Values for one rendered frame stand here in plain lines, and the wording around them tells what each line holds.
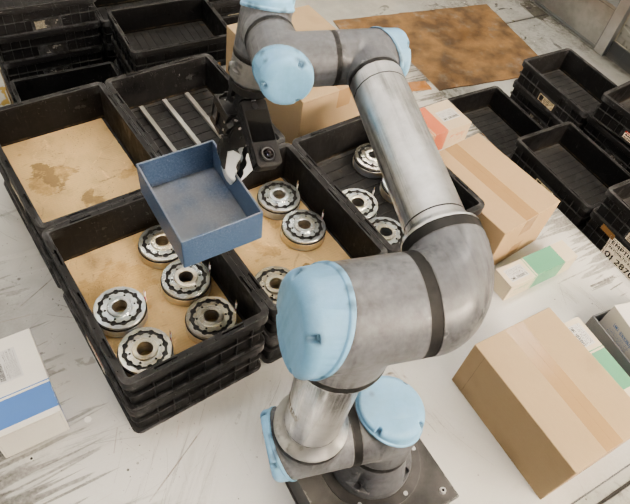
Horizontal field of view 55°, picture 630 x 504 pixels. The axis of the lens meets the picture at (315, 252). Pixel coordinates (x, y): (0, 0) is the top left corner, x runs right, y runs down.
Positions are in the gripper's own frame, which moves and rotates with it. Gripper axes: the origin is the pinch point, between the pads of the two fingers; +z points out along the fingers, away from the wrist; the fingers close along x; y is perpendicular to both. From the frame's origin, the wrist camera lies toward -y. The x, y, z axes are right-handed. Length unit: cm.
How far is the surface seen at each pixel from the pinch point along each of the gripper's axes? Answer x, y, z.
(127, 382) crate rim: 24.8, -20.5, 23.4
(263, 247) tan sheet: -13.9, 5.1, 27.9
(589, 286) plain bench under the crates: -95, -29, 29
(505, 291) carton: -69, -23, 30
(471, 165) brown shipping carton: -75, 8, 16
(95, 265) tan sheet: 21.2, 13.5, 33.0
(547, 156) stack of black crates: -162, 38, 52
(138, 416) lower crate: 22.5, -21.2, 36.5
